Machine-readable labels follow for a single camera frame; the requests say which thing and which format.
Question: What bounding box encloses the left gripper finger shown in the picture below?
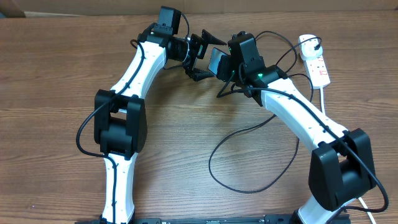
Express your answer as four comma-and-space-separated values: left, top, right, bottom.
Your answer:
191, 68, 215, 82
201, 29, 226, 46

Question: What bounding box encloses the Samsung Galaxy smartphone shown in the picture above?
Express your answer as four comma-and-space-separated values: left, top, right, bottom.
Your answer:
208, 47, 226, 76

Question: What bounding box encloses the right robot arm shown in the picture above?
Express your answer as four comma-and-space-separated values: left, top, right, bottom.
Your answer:
208, 32, 380, 223

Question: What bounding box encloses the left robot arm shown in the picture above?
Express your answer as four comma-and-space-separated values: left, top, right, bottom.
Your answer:
94, 6, 225, 223

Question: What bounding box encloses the white power strip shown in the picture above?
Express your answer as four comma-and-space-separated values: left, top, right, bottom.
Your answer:
303, 55, 330, 89

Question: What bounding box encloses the black USB charging cable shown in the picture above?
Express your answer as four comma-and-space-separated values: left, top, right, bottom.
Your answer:
208, 30, 323, 195

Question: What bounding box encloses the white USB wall charger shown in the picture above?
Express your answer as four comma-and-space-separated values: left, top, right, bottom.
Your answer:
298, 34, 323, 60

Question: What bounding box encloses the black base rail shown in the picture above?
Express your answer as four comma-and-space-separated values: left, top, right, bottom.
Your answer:
74, 213, 351, 224

